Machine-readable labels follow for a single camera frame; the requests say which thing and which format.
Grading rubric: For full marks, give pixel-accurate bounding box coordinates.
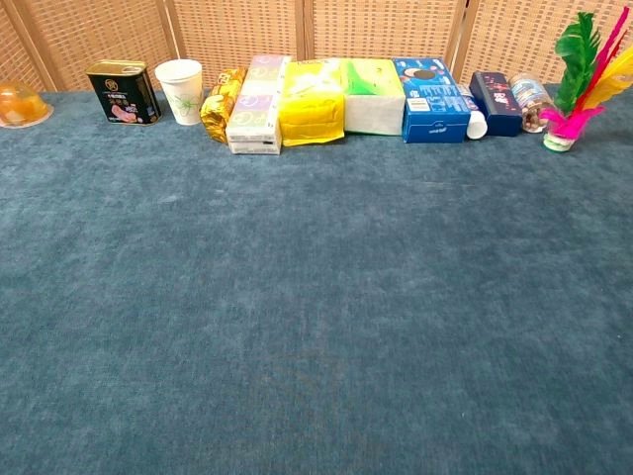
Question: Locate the blue-green table cloth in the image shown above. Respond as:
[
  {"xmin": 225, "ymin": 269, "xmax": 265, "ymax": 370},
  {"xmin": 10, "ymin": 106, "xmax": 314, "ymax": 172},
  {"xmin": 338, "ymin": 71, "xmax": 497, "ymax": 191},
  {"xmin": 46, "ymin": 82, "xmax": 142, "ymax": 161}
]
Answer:
[{"xmin": 0, "ymin": 87, "xmax": 633, "ymax": 475}]

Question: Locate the yellow tissue pack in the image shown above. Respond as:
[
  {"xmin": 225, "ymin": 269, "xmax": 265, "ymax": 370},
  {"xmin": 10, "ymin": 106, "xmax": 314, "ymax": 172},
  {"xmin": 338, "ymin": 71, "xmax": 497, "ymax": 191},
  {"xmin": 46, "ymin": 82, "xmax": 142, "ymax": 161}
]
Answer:
[{"xmin": 278, "ymin": 58, "xmax": 346, "ymax": 147}]

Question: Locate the white purple box stack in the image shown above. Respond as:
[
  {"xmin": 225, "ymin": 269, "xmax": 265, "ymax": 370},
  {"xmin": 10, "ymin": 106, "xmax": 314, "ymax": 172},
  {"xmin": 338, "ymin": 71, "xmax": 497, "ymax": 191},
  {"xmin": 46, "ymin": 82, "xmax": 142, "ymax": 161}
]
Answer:
[{"xmin": 226, "ymin": 54, "xmax": 293, "ymax": 155}]

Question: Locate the green white tissue pack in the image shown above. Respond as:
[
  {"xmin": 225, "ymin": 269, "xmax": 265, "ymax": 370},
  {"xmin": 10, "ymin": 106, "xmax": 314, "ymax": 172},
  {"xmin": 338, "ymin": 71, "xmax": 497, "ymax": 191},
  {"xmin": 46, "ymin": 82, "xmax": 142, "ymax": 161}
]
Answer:
[{"xmin": 338, "ymin": 57, "xmax": 407, "ymax": 137}]

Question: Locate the gold foil snack pack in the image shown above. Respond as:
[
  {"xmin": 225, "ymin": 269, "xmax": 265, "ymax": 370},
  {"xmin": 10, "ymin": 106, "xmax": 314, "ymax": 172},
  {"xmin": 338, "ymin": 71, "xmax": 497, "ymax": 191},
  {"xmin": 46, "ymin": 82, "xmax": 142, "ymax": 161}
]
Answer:
[{"xmin": 199, "ymin": 65, "xmax": 248, "ymax": 144}]

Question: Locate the blue cookie box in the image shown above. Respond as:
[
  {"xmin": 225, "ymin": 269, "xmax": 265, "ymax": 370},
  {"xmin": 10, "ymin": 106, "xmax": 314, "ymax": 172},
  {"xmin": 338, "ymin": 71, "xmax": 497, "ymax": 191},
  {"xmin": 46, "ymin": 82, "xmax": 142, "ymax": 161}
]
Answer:
[{"xmin": 392, "ymin": 56, "xmax": 472, "ymax": 144}]

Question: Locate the small white capped bottle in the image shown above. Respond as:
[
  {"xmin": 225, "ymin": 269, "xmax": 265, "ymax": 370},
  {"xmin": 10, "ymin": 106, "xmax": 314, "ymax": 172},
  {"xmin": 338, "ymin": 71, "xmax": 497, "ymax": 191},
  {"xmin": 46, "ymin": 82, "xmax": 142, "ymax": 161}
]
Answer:
[{"xmin": 457, "ymin": 83, "xmax": 489, "ymax": 141}]

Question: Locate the white paper cup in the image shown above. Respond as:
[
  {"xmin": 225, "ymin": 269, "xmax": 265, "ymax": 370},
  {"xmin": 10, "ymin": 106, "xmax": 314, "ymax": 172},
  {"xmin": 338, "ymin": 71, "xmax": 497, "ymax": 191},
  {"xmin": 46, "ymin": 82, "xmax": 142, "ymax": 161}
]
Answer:
[{"xmin": 154, "ymin": 58, "xmax": 205, "ymax": 127}]

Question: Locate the woven rattan folding screen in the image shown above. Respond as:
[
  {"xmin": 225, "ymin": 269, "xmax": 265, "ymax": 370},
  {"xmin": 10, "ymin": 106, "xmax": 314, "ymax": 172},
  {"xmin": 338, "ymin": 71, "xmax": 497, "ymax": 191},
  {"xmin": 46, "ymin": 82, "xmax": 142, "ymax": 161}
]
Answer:
[{"xmin": 0, "ymin": 0, "xmax": 633, "ymax": 93}]

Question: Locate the dark navy box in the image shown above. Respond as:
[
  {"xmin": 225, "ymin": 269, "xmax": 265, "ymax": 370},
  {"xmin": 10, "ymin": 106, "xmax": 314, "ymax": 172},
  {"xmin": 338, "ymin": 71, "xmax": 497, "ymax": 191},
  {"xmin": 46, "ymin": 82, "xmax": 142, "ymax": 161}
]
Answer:
[{"xmin": 468, "ymin": 70, "xmax": 524, "ymax": 138}]

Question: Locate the black luncheon meat tin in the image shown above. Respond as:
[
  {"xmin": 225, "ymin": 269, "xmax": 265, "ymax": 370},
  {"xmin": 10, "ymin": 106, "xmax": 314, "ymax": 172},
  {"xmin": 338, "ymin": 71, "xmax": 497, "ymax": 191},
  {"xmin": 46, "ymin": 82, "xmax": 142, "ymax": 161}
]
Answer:
[{"xmin": 85, "ymin": 59, "xmax": 163, "ymax": 127}]

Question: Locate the clear jar of snacks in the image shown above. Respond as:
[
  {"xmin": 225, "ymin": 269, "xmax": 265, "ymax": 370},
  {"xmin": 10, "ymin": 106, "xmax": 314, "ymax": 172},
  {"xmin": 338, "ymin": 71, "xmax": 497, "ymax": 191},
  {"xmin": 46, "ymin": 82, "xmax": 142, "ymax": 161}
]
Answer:
[{"xmin": 508, "ymin": 72, "xmax": 555, "ymax": 135}]

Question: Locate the colourful feather shuttlecock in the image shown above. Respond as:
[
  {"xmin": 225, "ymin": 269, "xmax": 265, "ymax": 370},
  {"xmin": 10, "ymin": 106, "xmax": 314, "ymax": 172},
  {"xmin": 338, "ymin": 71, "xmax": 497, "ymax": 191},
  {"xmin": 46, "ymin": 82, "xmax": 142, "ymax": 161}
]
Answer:
[{"xmin": 538, "ymin": 5, "xmax": 633, "ymax": 153}]

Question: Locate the clear fruit jelly cup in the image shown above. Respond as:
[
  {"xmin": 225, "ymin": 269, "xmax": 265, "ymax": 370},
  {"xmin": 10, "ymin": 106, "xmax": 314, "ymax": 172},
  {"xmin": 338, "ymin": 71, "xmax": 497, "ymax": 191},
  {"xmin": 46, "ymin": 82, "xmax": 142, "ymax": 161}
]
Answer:
[{"xmin": 0, "ymin": 80, "xmax": 54, "ymax": 129}]

